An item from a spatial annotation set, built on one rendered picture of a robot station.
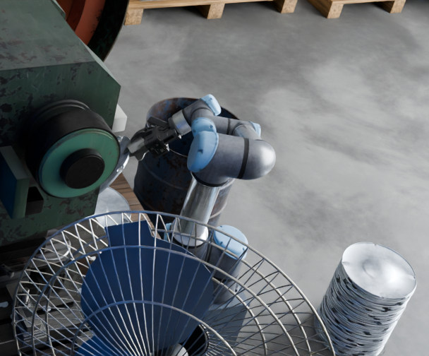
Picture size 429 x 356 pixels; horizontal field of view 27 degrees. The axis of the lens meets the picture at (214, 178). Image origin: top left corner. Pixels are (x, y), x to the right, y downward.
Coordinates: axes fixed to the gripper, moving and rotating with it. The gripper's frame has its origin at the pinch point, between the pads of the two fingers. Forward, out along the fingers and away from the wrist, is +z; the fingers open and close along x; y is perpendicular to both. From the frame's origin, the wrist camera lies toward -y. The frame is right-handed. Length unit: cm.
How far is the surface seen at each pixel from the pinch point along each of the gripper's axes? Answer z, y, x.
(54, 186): -21, 97, -69
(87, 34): -24, 23, -56
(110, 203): 20.8, -6.0, 19.8
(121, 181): 17.9, -20.3, 24.2
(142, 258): -42, 136, -75
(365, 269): -45, 20, 87
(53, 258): 10, 67, -29
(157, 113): 1, -57, 31
